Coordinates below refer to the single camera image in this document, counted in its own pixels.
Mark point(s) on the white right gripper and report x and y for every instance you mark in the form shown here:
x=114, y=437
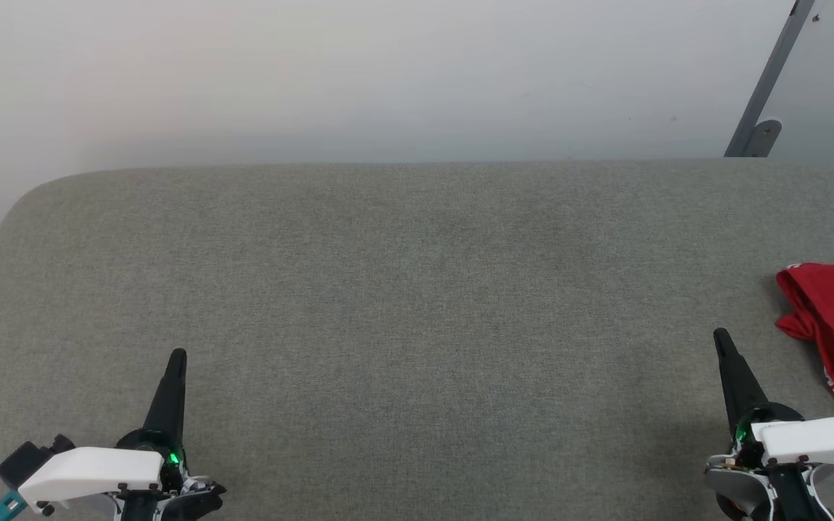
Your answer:
x=815, y=441

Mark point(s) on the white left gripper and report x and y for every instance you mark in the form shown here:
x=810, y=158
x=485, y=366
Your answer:
x=98, y=470

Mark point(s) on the grey fabric sofa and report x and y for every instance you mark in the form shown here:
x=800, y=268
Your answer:
x=417, y=325

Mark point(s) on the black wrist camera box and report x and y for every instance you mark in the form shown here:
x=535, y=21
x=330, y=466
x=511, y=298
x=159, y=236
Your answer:
x=30, y=459

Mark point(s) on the grey metal post bracket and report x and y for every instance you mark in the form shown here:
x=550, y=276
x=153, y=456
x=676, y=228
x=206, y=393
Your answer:
x=763, y=139

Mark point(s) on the grey metal post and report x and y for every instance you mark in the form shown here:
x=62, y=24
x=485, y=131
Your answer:
x=768, y=79

